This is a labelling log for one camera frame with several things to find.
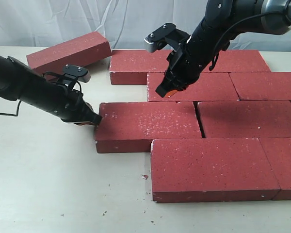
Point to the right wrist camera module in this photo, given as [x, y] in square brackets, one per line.
[156, 40]

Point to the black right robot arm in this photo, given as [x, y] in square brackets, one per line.
[223, 21]

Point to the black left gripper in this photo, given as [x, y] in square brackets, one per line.
[59, 100]

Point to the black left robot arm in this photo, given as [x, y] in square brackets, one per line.
[14, 75]

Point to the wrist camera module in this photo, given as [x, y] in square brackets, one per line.
[78, 73]
[156, 40]

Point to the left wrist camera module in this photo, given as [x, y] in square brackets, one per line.
[78, 73]

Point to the small red brick top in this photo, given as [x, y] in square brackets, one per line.
[80, 51]

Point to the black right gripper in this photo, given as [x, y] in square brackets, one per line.
[187, 62]

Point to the white fabric backdrop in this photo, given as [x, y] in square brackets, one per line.
[124, 23]

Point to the red brick front large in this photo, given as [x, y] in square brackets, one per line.
[211, 170]

